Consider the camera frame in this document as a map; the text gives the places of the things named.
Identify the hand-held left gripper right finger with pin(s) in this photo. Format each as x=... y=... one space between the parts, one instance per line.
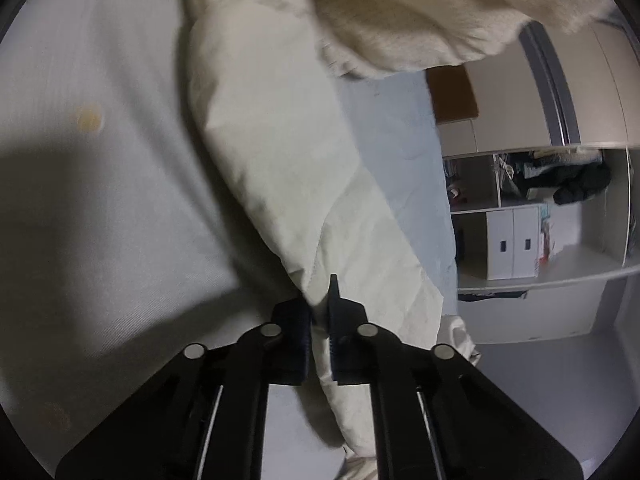
x=338 y=345

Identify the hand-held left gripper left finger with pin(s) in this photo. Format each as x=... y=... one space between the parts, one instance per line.
x=296 y=342

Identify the cream fleece-lined jacket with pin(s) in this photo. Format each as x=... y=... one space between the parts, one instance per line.
x=280 y=160

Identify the black clothes pile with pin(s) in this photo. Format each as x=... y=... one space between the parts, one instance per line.
x=582 y=182

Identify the white drawer box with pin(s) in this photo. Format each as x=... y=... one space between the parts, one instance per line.
x=512 y=242

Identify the bed with grey sheet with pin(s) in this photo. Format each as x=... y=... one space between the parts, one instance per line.
x=100 y=220

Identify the brown board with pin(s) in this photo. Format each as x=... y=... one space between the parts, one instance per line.
x=452 y=95

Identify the white wardrobe shelf unit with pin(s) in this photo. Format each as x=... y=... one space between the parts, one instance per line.
x=590 y=95

